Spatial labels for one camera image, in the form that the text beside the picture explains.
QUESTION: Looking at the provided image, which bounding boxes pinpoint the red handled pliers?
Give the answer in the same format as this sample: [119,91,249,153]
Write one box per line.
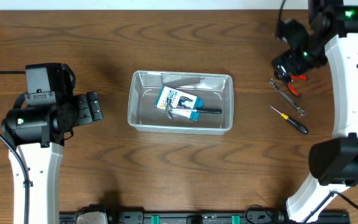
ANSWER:
[286,75,308,98]

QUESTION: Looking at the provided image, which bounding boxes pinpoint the silver combination wrench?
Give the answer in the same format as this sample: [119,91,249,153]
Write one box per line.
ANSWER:
[268,79,306,116]

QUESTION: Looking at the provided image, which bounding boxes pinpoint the screwdriver yellow black handle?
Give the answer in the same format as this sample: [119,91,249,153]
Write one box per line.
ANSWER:
[270,105,309,134]

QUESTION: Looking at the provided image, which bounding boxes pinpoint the clear plastic container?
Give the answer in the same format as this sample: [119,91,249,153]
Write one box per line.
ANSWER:
[128,70,234,135]

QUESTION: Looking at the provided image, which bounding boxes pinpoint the claw hammer black handle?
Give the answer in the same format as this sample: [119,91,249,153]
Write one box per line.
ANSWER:
[165,98,222,119]

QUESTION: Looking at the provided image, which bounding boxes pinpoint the blue white cardboard box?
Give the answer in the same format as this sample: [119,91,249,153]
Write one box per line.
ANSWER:
[155,86,204,110]

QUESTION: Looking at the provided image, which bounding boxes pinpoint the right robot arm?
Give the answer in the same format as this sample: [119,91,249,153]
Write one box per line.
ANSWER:
[271,0,358,223]

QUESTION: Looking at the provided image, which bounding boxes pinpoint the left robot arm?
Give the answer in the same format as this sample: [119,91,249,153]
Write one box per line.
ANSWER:
[1,63,103,223]

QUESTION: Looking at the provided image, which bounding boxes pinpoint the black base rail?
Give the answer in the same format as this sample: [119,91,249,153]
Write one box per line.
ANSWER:
[59,208,351,224]

